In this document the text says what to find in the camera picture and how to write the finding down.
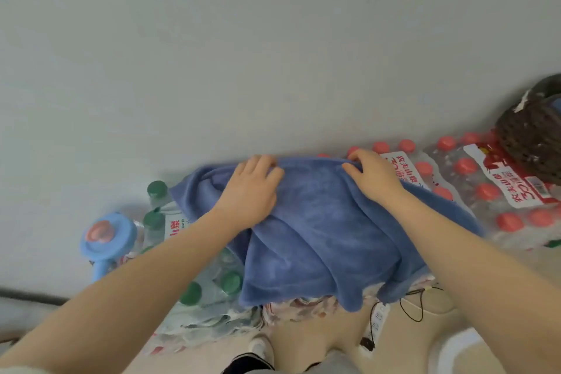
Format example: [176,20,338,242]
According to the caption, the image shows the person's black striped trousers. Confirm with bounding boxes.
[221,351,323,374]

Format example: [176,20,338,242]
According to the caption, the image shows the stack of bottled water packs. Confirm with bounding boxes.
[89,131,561,357]

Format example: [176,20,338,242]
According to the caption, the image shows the brown woven basket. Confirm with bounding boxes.
[495,73,561,186]

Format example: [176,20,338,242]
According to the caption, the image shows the person's grey sleeve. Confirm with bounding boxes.
[0,365,49,374]

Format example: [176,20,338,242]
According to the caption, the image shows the black cable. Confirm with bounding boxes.
[367,283,444,351]

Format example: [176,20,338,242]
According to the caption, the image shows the person's right hand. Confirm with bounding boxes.
[341,148,409,208]

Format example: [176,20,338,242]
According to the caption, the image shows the person's left forearm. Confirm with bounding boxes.
[0,209,246,374]

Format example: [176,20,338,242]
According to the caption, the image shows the person's left hand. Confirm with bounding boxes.
[212,154,286,231]

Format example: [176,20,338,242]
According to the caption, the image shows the person's right forearm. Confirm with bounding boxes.
[387,192,561,374]

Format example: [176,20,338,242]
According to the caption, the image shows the white power strip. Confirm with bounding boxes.
[359,301,392,355]

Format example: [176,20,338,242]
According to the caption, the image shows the blue lidded water jug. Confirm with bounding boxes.
[78,211,144,283]

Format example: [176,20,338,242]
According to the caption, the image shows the white tower gym machine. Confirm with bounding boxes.
[427,327,487,374]

